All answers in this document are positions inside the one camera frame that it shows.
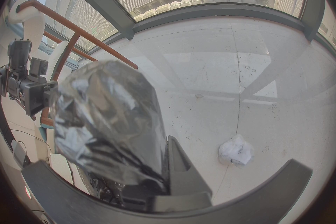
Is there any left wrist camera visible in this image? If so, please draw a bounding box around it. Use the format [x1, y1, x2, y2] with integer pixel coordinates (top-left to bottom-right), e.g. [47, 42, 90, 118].
[28, 58, 49, 82]

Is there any white wooden-legged chair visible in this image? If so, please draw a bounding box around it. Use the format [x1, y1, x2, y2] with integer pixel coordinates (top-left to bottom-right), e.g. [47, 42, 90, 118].
[7, 0, 139, 139]

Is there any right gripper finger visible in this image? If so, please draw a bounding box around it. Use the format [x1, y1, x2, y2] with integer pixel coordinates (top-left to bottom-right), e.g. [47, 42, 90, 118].
[166, 135, 213, 199]

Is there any crumpled white paper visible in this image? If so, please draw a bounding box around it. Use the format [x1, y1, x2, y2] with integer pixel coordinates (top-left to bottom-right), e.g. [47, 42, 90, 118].
[218, 134, 255, 167]

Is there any black cable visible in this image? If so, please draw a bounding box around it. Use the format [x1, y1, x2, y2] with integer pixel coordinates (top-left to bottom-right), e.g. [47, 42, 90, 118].
[7, 128, 53, 163]

